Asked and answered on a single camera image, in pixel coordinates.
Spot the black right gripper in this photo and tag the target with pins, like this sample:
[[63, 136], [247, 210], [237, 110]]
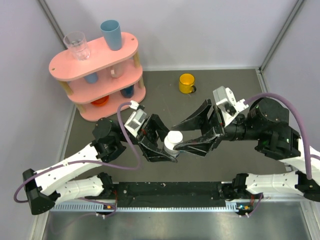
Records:
[[202, 146]]

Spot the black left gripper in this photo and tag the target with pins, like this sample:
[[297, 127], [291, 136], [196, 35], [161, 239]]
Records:
[[148, 131]]

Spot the white pill bottle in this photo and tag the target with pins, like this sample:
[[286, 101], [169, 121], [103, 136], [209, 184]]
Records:
[[168, 147]]

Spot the white bottle cap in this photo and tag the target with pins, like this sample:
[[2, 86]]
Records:
[[175, 137]]

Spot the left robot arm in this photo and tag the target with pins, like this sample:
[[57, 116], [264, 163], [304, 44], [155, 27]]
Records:
[[51, 186]]

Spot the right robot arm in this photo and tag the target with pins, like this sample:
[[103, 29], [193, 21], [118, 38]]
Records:
[[267, 122]]

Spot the yellow mug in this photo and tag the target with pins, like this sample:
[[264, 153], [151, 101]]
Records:
[[187, 83]]

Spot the dark blue faceted cup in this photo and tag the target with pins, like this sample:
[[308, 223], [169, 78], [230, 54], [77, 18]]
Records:
[[128, 92]]

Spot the orange plastic bowl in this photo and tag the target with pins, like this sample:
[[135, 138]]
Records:
[[101, 101]]

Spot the pink three-tier wooden shelf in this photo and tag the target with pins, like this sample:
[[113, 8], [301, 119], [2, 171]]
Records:
[[70, 72]]

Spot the small light blue cup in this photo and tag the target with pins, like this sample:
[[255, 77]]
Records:
[[91, 78]]

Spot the light blue plastic tumbler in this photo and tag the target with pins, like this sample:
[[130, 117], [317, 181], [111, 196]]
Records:
[[111, 32]]

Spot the clear drinking glass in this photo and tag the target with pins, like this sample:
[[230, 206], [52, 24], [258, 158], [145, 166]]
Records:
[[77, 44]]

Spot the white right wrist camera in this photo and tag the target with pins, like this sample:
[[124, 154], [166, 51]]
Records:
[[226, 101]]

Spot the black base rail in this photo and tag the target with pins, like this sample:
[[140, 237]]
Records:
[[173, 194]]

